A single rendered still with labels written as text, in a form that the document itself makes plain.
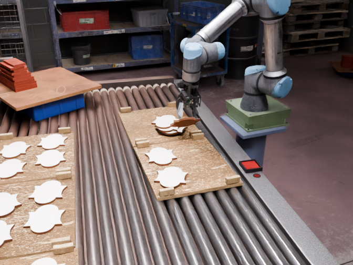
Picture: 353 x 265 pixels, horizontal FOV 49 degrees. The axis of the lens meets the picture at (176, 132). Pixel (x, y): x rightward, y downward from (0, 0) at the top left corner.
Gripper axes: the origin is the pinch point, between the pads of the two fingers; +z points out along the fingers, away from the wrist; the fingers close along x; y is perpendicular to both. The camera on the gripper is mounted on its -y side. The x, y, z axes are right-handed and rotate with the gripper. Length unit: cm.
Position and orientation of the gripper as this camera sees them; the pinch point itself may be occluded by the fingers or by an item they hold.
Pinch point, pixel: (186, 115)
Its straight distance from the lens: 177.6
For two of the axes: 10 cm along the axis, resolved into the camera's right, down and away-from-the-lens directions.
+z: -0.5, 8.0, 5.9
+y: 2.8, 5.8, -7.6
